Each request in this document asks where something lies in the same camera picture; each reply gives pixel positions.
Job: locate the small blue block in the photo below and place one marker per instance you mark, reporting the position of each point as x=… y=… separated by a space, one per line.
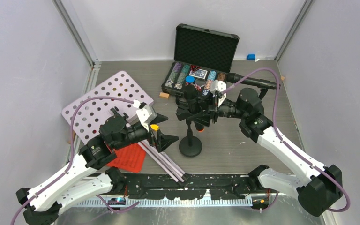
x=251 y=57

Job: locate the small yellow block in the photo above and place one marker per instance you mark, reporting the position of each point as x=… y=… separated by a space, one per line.
x=154 y=127

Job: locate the blue playing card deck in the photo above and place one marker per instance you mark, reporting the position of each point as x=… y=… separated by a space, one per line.
x=201 y=73

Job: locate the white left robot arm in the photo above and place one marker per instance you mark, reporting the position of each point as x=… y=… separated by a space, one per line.
x=45 y=203

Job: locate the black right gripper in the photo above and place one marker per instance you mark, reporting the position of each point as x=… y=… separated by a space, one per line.
x=203 y=118

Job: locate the black microphone plain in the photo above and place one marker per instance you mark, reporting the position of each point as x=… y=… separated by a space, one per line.
x=260 y=83

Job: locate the red sheet music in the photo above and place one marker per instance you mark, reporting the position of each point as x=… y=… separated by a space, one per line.
x=130 y=158

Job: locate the silver dealer button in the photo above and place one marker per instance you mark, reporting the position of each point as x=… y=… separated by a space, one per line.
x=200 y=82

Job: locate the small wooden block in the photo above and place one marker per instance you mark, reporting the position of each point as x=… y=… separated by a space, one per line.
x=164 y=95

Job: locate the blue round chip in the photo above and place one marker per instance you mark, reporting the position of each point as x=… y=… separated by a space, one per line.
x=189 y=79

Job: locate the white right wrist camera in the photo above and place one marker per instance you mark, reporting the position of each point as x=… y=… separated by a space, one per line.
x=217 y=88

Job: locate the lilac tripod music stand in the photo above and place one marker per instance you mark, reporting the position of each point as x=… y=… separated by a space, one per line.
x=92 y=109

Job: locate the red triangle token upper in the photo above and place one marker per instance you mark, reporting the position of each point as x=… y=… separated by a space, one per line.
x=194 y=68

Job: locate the black round-base mic stand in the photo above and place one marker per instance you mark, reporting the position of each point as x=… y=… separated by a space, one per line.
x=190 y=146
x=262 y=94

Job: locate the black poker chip case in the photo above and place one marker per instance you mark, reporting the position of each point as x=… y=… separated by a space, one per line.
x=211 y=50

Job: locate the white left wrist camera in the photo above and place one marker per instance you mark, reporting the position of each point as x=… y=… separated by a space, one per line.
x=145 y=113

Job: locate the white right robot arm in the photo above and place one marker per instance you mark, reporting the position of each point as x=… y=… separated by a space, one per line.
x=316 y=186

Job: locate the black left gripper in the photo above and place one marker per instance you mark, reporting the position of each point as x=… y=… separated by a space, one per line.
x=163 y=140

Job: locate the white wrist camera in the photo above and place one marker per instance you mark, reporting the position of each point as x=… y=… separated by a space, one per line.
x=217 y=88
x=145 y=113

